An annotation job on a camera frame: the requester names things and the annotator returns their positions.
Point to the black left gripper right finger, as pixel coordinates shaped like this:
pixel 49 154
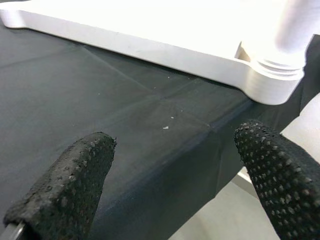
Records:
pixel 282 180

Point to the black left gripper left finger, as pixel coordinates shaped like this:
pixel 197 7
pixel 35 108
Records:
pixel 62 190

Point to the white plastic table leg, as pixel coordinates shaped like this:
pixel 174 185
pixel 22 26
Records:
pixel 292 30

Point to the white plastic children table top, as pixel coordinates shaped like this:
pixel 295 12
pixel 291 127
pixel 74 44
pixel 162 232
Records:
pixel 150 37

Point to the black plastic table cover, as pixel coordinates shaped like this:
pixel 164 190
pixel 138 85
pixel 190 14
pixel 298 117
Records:
pixel 75 100

